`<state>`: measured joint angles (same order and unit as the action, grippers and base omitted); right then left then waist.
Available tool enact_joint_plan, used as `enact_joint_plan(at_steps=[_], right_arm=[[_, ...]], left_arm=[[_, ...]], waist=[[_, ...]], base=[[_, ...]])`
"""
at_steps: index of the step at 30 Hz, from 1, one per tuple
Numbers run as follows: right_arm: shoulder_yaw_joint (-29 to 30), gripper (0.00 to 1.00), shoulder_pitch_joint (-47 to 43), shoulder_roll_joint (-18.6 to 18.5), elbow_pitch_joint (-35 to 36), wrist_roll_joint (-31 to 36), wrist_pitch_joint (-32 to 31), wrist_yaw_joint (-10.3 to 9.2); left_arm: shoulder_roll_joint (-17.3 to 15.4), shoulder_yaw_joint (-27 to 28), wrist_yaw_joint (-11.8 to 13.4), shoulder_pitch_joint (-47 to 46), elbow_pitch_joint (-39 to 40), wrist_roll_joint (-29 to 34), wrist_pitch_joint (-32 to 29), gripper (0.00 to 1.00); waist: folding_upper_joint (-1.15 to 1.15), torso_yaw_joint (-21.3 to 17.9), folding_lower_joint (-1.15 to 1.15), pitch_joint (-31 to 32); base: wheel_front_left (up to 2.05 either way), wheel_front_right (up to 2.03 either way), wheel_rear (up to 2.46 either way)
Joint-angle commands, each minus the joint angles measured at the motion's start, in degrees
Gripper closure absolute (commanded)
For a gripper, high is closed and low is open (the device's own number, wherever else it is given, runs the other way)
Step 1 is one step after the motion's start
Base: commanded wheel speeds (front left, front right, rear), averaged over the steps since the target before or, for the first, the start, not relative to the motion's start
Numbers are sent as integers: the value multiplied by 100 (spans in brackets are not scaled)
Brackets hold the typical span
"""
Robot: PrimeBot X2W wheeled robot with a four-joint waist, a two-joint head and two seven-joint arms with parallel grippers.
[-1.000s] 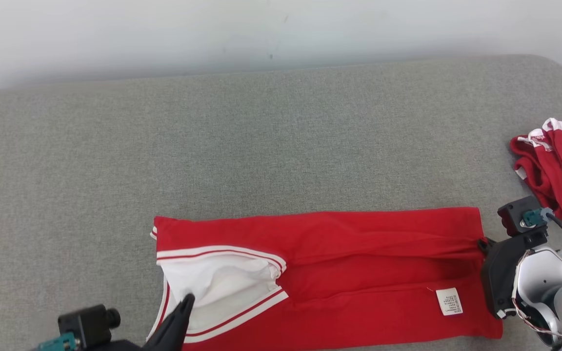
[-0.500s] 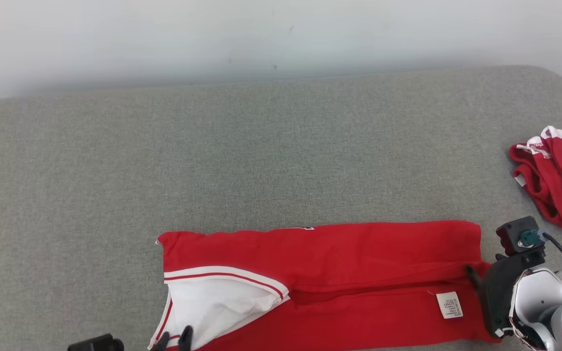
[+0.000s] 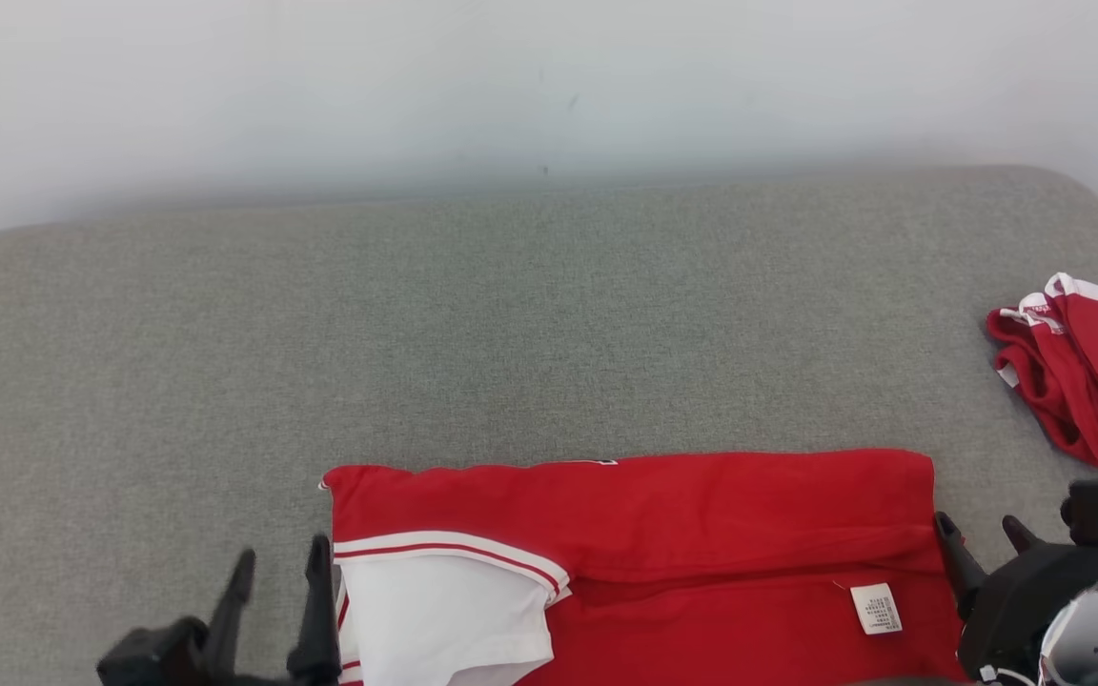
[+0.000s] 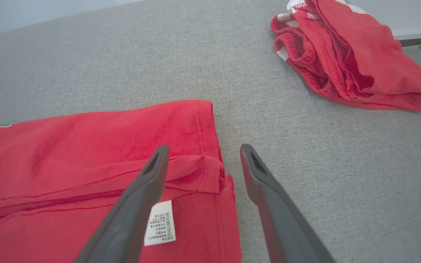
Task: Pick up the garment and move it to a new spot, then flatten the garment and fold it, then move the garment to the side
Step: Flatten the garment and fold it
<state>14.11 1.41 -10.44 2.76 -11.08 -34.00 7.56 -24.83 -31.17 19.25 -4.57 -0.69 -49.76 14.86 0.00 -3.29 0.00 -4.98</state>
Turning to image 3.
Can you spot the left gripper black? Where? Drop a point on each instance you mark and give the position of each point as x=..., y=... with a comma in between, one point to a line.
x=263, y=682

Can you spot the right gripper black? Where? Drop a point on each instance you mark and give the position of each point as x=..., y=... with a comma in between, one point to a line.
x=1011, y=610

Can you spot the red basketball jersey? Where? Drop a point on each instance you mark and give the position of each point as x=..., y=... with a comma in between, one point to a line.
x=701, y=534

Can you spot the grey fabric sofa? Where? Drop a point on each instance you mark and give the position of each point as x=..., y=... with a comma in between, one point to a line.
x=511, y=333

